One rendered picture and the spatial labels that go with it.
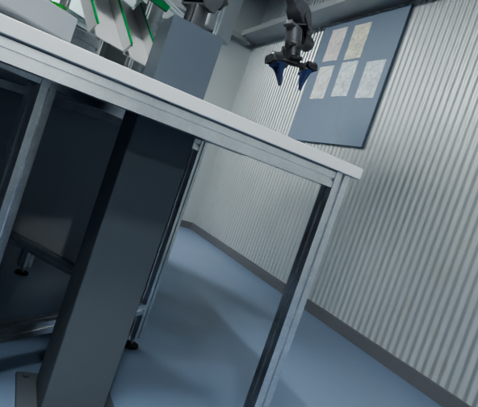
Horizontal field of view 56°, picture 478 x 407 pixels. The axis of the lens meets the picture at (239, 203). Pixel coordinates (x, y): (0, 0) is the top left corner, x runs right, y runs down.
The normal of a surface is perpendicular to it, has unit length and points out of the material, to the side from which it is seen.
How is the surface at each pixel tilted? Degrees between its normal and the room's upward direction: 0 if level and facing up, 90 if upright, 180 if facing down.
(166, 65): 90
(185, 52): 90
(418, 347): 90
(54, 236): 90
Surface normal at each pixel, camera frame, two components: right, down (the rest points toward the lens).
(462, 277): -0.84, -0.27
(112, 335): 0.43, 0.18
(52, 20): 0.85, 0.31
